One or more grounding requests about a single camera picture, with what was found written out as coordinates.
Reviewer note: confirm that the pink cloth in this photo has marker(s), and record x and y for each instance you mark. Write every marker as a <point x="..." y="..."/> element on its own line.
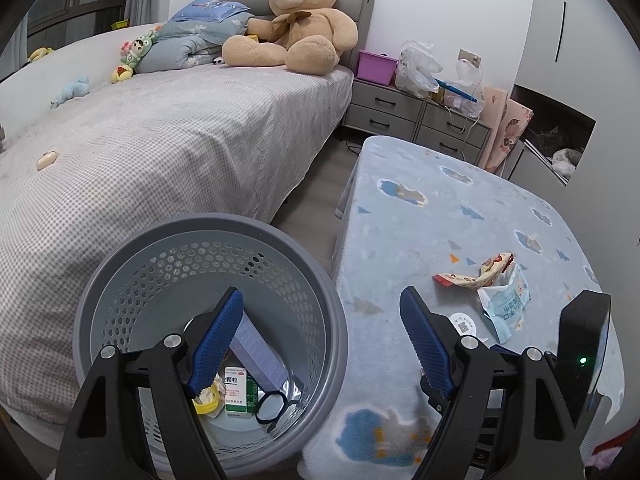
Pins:
<point x="602" y="460"/>

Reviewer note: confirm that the purple cartoon toothpaste box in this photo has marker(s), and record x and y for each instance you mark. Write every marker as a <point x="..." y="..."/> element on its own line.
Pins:
<point x="255" y="350"/>

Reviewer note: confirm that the white plastic bag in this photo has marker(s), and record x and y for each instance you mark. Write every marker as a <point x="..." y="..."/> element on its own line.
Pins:
<point x="417" y="67"/>

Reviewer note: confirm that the beige oval object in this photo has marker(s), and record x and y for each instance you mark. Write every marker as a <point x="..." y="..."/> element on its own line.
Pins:
<point x="46" y="160"/>

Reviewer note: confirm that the folded light blue quilt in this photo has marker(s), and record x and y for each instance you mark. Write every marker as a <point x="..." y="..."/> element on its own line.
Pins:
<point x="180" y="45"/>

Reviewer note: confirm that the large beige teddy bear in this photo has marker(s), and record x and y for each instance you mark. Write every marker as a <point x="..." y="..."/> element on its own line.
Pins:
<point x="310" y="30"/>

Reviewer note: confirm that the small green hooded doll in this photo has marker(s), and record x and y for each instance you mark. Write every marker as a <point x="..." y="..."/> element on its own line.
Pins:
<point x="140" y="47"/>

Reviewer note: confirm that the cartoon printed folded mat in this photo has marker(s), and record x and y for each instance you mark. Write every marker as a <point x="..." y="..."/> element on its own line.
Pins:
<point x="515" y="130"/>

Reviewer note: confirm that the white bundle in wardrobe niche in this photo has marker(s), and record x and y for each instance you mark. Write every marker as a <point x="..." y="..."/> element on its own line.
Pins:
<point x="567" y="160"/>

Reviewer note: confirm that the grey perforated waste basket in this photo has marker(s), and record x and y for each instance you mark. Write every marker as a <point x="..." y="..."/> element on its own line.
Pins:
<point x="150" y="280"/>

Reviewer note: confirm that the cream paper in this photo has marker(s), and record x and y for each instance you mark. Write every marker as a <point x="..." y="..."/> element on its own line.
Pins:
<point x="206" y="390"/>

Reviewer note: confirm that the blue stick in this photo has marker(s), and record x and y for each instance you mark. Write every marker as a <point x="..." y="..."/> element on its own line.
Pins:
<point x="455" y="90"/>

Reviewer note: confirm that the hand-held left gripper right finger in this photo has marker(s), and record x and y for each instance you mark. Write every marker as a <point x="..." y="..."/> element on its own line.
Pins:
<point x="425" y="340"/>

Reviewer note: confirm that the beige folded board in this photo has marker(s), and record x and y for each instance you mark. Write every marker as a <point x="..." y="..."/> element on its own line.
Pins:
<point x="492" y="125"/>

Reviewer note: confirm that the small yellow red plush toy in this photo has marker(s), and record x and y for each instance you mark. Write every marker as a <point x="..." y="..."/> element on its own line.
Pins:
<point x="122" y="74"/>

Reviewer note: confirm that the grey two-drawer nightstand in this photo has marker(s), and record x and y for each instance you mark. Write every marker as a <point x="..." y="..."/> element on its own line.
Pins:
<point x="382" y="110"/>
<point x="452" y="137"/>

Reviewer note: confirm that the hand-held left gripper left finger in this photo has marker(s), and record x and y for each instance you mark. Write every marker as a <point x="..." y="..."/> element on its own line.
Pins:
<point x="217" y="340"/>

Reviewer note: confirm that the small round white tub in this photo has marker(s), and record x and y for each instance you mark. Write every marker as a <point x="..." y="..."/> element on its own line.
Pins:
<point x="462" y="322"/>

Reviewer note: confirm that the small blue plush toy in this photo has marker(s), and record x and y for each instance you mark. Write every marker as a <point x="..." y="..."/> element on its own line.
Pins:
<point x="72" y="91"/>

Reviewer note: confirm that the blue printed pillow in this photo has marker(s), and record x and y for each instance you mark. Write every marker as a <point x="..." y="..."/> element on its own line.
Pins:
<point x="210" y="10"/>

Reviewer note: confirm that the cream cartoon snack wrapper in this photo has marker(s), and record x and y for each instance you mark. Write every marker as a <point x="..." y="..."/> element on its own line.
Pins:
<point x="480" y="275"/>

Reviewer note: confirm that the wall socket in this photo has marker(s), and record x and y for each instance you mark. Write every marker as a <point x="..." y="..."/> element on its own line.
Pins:
<point x="470" y="57"/>

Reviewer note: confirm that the yellow plastic piece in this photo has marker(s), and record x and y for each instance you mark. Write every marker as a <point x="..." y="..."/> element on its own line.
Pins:
<point x="207" y="406"/>

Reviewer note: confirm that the grey wardrobe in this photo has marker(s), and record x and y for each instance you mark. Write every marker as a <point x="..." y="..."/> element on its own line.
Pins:
<point x="575" y="35"/>

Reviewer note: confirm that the green white medicine box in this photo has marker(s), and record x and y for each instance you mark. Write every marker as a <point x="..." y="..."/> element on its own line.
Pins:
<point x="240" y="392"/>

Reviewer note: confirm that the bed with grey checked sheet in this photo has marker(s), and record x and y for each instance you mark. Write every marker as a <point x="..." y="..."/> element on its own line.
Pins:
<point x="175" y="135"/>

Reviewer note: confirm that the purple plastic storage box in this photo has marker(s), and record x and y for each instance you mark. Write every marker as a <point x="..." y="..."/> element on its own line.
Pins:
<point x="377" y="66"/>

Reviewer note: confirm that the light blue wet wipes packet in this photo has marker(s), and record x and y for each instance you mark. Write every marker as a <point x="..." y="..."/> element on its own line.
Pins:
<point x="502" y="305"/>

